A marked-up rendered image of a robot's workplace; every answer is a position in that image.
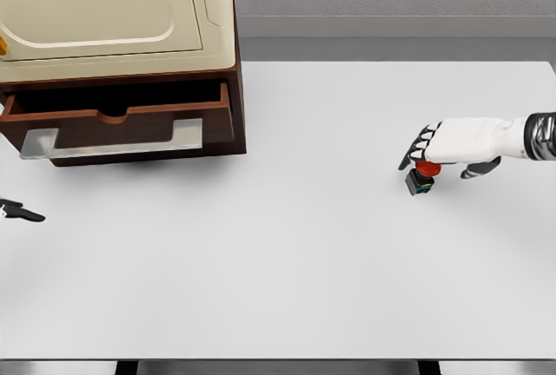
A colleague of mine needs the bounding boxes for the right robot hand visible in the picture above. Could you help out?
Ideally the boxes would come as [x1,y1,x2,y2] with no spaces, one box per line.
[397,117,510,181]

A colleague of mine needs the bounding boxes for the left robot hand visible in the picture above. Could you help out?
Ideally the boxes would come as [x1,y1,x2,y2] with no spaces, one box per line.
[0,198,47,223]

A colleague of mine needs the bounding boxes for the red button black switch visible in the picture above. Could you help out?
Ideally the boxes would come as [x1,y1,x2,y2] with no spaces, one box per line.
[405,161,443,198]

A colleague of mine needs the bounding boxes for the brown drawer with silver handle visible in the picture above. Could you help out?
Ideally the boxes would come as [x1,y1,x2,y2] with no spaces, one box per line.
[1,82,235,161]

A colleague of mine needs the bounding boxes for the brown cabinet with beige top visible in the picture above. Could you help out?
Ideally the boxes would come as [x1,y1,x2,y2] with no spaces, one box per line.
[0,0,248,168]

